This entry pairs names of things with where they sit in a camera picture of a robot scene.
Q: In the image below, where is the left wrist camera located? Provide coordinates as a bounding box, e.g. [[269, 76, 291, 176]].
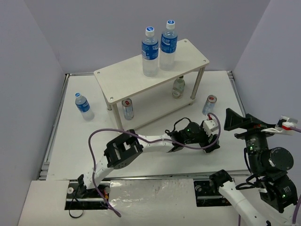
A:
[[203, 115, 218, 136]]

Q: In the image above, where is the clear green-cap Chang bottle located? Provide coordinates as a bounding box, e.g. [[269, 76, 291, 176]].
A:
[[172, 76, 185, 99]]

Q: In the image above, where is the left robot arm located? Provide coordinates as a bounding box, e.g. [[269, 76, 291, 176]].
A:
[[78, 116, 221, 197]]

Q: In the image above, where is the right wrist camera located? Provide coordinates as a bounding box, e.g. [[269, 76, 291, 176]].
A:
[[261, 115, 301, 136]]

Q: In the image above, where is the white two-tier wooden shelf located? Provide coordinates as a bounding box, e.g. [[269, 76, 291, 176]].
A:
[[94, 39, 209, 130]]

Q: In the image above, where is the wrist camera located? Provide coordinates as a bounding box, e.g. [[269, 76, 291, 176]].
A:
[[261, 115, 301, 136], [203, 115, 218, 136]]

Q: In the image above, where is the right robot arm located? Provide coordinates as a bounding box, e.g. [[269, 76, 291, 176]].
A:
[[209, 108, 301, 226]]

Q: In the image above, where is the silver energy drink can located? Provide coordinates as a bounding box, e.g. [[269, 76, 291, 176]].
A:
[[202, 95, 217, 115], [121, 98, 134, 120]]

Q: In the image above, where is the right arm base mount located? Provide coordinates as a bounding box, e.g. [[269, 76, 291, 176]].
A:
[[193, 180, 231, 207]]

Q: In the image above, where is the pocari sweat bottle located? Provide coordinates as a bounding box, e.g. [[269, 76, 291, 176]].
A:
[[159, 20, 178, 71], [142, 26, 158, 77], [75, 92, 95, 121]]

